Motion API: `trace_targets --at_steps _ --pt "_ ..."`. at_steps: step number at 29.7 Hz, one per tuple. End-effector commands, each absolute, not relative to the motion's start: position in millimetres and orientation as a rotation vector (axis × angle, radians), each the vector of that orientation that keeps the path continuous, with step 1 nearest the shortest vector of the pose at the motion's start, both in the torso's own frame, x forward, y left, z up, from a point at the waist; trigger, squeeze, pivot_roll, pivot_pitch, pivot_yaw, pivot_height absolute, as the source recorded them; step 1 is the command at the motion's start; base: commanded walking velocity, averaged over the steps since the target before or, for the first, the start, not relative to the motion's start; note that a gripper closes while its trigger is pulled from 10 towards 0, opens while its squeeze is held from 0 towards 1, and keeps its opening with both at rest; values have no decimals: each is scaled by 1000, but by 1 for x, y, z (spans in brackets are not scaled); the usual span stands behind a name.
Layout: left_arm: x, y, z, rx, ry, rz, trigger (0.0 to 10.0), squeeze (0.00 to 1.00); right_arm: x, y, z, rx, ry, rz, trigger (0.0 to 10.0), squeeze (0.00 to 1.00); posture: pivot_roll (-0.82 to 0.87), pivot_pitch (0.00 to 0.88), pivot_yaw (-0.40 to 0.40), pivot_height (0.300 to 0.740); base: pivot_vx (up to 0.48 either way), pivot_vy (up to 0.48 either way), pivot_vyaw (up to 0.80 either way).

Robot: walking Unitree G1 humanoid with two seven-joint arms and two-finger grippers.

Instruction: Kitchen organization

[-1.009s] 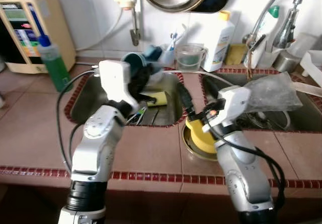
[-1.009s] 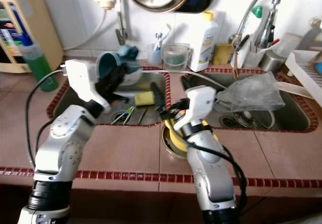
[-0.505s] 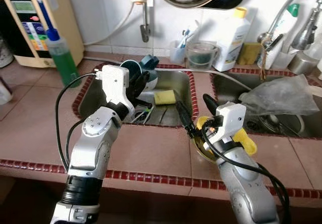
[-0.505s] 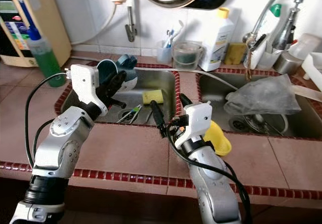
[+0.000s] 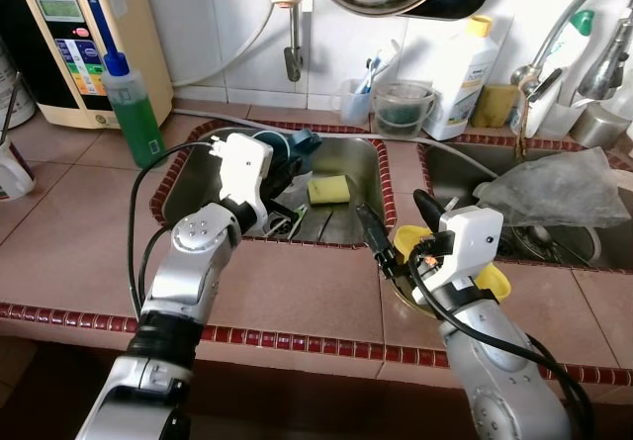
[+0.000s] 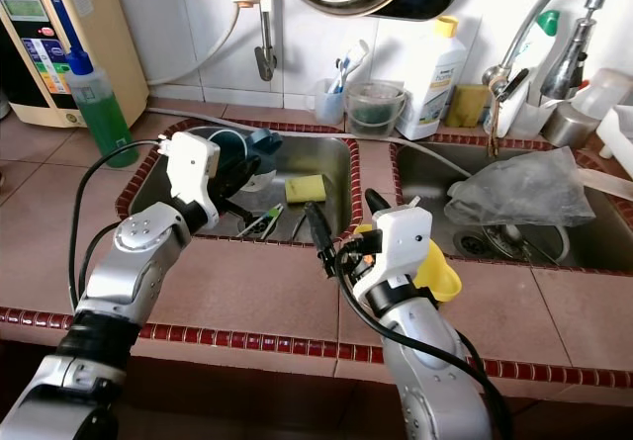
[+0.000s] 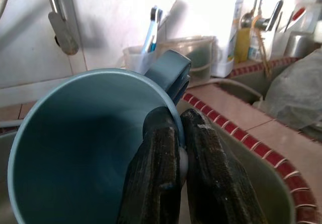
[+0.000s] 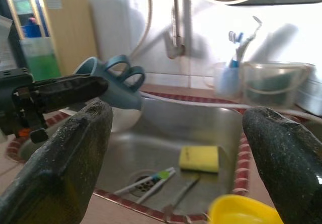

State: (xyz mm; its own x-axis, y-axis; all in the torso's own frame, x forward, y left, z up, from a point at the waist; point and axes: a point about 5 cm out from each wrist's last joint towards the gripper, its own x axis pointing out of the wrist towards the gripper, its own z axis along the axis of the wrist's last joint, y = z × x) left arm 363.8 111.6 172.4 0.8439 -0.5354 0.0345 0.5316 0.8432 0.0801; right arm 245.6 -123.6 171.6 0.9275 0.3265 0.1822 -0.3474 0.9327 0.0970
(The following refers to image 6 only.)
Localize beige flat hose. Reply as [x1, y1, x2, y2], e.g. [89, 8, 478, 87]
[579, 158, 633, 204]

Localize clear round bowl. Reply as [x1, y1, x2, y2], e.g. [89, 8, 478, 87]
[450, 224, 575, 268]

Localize mustard yellow sponge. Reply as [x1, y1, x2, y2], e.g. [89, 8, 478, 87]
[445, 84, 491, 130]

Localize blue mug with white rabbit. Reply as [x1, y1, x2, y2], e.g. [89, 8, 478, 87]
[208, 127, 283, 179]

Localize clear toothbrush cup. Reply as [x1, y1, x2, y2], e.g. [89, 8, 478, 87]
[314, 77, 349, 128]

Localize brown hanging cord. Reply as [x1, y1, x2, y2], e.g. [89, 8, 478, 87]
[485, 89, 503, 159]

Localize beige water ionizer appliance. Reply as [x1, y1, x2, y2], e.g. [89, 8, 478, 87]
[0, 0, 149, 130]

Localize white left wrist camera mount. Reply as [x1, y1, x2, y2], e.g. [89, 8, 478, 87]
[166, 131, 224, 231]

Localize small steel cup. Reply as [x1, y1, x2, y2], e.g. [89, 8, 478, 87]
[544, 99, 599, 149]

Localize clear plastic container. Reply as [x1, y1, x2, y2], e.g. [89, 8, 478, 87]
[574, 67, 633, 120]

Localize steel sink basin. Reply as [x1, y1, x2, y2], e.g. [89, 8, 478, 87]
[116, 119, 362, 243]
[391, 135, 633, 273]

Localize white bottle with yellow cap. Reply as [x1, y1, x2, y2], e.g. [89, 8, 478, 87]
[396, 15, 469, 141]

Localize white curved supply hose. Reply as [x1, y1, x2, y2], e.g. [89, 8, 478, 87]
[143, 0, 258, 90]

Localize white bottle with green cap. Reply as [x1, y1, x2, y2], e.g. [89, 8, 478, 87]
[504, 10, 565, 139]

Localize small clear plastic bucket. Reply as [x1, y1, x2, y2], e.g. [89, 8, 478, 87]
[344, 81, 408, 137]

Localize chrome wall tap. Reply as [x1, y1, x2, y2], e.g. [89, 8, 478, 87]
[227, 0, 283, 83]

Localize green and white stick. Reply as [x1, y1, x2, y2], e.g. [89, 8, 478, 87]
[237, 208, 283, 241]

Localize clear plastic bag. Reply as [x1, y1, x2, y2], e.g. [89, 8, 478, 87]
[443, 146, 599, 228]

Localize bright yellow sponge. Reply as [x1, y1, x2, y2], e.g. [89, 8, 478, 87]
[284, 173, 329, 204]

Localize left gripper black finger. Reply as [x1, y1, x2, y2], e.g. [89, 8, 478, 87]
[235, 158, 270, 209]

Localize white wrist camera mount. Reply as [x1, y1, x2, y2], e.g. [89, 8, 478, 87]
[166, 131, 224, 231]
[356, 200, 434, 308]

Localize green dish soap bottle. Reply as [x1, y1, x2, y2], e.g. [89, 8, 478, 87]
[64, 49, 139, 169]

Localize chrome gooseneck faucet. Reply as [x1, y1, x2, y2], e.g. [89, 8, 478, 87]
[483, 0, 614, 105]

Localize white and blue toothbrush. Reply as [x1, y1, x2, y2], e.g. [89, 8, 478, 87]
[331, 40, 372, 95]

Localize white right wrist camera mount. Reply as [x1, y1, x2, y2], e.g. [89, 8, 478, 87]
[356, 200, 434, 308]

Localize white dish rack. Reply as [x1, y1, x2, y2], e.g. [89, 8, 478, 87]
[598, 104, 633, 179]

